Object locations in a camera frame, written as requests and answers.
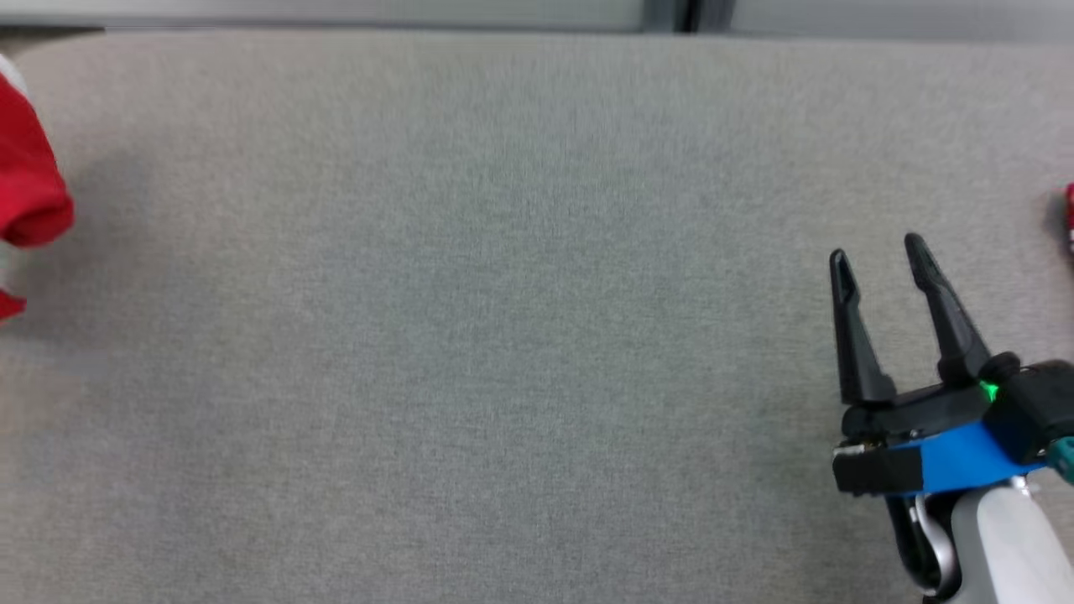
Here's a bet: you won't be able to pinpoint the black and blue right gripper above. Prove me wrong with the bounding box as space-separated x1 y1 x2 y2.
829 233 1050 497

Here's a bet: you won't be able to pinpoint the red shorts with white band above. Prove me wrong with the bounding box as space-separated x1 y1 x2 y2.
0 55 75 324

